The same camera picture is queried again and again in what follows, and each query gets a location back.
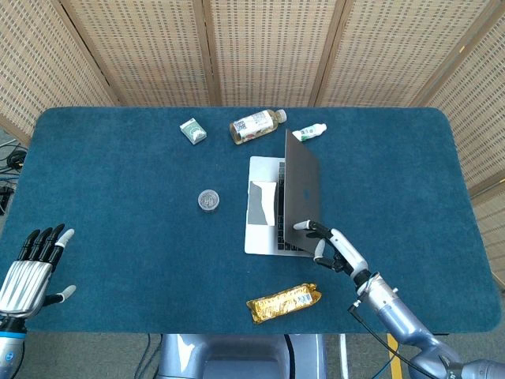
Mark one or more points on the gold foil snack packet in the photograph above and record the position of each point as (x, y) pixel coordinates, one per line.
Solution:
(282, 303)

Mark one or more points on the yellow floor tape strip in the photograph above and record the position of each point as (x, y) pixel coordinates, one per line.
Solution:
(395, 355)

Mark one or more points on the blue carpet table cover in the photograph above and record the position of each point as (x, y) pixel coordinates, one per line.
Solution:
(118, 237)

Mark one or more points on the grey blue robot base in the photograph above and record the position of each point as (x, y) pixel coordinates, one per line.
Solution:
(236, 355)

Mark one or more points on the woven wooden folding screen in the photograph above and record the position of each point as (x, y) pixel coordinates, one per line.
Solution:
(138, 47)

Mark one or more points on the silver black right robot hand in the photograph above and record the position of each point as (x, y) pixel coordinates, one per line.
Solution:
(347, 250)

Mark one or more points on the yellow tea bottle with label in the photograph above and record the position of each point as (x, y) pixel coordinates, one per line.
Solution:
(254, 126)

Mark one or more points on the white table leg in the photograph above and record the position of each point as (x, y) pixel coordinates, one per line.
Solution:
(343, 355)

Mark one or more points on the silver grey laptop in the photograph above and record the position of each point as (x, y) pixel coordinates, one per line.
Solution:
(301, 189)

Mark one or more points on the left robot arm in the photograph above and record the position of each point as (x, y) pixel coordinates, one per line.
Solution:
(10, 347)

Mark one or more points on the small white plastic bottle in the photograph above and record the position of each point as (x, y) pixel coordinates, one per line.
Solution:
(311, 131)

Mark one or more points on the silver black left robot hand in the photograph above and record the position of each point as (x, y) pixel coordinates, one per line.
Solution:
(23, 280)

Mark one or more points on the green and white card box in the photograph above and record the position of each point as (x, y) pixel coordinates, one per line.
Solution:
(193, 131)

